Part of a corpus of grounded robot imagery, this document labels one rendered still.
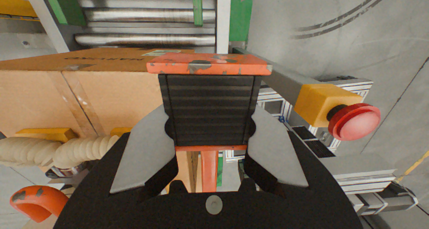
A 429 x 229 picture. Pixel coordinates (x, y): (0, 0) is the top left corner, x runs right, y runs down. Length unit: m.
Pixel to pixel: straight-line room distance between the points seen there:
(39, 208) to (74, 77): 0.22
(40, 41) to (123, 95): 1.46
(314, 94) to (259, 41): 1.00
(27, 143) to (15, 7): 0.60
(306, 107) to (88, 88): 0.43
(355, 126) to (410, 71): 2.06
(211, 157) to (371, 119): 0.25
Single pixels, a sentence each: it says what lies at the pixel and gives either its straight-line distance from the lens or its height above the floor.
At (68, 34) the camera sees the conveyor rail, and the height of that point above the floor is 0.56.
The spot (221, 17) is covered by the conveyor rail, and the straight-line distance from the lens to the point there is 0.60.
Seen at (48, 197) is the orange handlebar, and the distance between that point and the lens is 0.33.
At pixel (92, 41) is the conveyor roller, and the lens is 0.81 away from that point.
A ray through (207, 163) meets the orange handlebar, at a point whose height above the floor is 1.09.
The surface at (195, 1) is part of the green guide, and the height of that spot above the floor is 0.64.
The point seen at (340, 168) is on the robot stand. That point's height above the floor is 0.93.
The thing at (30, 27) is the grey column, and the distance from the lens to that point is 1.62.
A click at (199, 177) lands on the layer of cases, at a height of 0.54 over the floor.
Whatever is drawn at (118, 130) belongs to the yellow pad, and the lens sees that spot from 0.36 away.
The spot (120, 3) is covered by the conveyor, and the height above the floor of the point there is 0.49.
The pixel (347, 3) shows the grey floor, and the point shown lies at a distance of 1.61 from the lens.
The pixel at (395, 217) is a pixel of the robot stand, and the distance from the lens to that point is 1.01.
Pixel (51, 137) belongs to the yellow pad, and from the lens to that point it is 0.45.
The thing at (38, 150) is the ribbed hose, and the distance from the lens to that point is 0.36.
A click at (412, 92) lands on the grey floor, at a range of 2.56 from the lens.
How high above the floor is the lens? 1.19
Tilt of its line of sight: 60 degrees down
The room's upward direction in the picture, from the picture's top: 175 degrees clockwise
